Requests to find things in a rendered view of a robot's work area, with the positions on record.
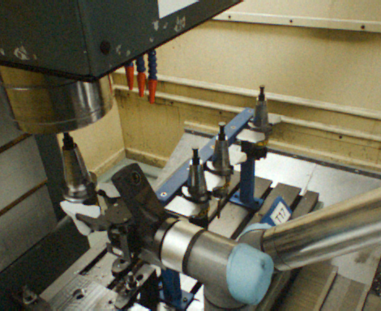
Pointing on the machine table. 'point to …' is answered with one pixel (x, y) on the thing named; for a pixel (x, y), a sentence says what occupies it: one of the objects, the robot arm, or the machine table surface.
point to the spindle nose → (51, 100)
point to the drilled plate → (63, 300)
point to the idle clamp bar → (123, 268)
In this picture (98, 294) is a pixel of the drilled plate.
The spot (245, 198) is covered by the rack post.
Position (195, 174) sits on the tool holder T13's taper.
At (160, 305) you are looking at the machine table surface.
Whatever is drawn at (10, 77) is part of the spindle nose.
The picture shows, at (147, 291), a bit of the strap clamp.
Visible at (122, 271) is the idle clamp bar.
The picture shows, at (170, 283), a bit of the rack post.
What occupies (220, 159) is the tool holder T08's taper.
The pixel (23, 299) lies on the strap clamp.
